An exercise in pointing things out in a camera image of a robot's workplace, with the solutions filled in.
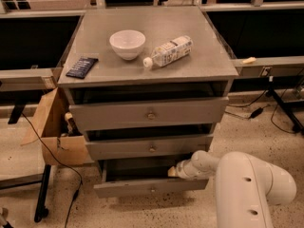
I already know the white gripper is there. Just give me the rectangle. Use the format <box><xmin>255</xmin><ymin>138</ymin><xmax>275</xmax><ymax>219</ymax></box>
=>
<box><xmin>167</xmin><ymin>160</ymin><xmax>217</xmax><ymax>179</ymax></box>

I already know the grey bottom drawer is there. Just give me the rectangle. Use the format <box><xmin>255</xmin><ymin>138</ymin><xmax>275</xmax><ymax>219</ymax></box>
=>
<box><xmin>94</xmin><ymin>154</ymin><xmax>208</xmax><ymax>198</ymax></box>

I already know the grey drawer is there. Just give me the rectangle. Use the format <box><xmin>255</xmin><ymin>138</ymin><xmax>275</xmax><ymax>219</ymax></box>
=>
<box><xmin>69</xmin><ymin>97</ymin><xmax>228</xmax><ymax>131</ymax></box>
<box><xmin>94</xmin><ymin>154</ymin><xmax>208</xmax><ymax>198</ymax></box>
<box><xmin>86</xmin><ymin>134</ymin><xmax>213</xmax><ymax>161</ymax></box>

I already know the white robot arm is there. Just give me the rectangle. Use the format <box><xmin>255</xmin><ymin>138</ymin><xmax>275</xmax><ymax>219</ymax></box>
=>
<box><xmin>168</xmin><ymin>150</ymin><xmax>296</xmax><ymax>228</ymax></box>

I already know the grey top drawer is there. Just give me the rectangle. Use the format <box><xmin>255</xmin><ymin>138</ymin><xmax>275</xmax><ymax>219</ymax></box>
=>
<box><xmin>69</xmin><ymin>97</ymin><xmax>228</xmax><ymax>131</ymax></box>

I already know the grey middle drawer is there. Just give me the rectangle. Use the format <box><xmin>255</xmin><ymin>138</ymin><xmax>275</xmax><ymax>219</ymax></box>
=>
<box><xmin>86</xmin><ymin>134</ymin><xmax>213</xmax><ymax>161</ymax></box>

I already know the grey drawer cabinet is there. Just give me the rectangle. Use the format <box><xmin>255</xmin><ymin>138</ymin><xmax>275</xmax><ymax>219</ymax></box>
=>
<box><xmin>57</xmin><ymin>6</ymin><xmax>239</xmax><ymax>163</ymax></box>

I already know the clear plastic bottle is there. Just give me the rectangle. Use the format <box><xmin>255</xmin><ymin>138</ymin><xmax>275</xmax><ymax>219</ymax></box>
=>
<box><xmin>142</xmin><ymin>35</ymin><xmax>193</xmax><ymax>69</ymax></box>

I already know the brown cardboard box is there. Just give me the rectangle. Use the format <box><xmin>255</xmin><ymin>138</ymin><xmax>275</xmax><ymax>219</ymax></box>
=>
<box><xmin>21</xmin><ymin>88</ymin><xmax>92</xmax><ymax>166</ymax></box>

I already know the black stand leg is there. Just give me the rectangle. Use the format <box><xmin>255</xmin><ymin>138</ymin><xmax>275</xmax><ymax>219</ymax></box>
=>
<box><xmin>266</xmin><ymin>76</ymin><xmax>304</xmax><ymax>134</ymax></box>

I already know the white ceramic bowl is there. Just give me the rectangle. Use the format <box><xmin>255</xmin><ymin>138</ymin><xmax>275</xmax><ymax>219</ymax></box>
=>
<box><xmin>109</xmin><ymin>29</ymin><xmax>145</xmax><ymax>60</ymax></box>

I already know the black table leg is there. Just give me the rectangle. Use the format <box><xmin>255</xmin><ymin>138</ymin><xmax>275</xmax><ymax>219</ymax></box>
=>
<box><xmin>34</xmin><ymin>164</ymin><xmax>51</xmax><ymax>223</ymax></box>

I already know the dark blue snack packet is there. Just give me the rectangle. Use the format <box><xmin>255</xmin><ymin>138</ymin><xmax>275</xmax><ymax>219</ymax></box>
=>
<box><xmin>66</xmin><ymin>57</ymin><xmax>98</xmax><ymax>79</ymax></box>

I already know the small cream foam piece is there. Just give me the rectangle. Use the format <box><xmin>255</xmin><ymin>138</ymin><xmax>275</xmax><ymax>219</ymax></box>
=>
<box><xmin>242</xmin><ymin>57</ymin><xmax>256</xmax><ymax>65</ymax></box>

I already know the black power adapter cable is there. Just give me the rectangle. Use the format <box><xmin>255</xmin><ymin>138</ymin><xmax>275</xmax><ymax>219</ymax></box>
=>
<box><xmin>223</xmin><ymin>88</ymin><xmax>270</xmax><ymax>120</ymax></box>

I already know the black floor cable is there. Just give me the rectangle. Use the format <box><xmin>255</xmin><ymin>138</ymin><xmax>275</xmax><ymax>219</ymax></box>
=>
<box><xmin>20</xmin><ymin>112</ymin><xmax>84</xmax><ymax>228</ymax></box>

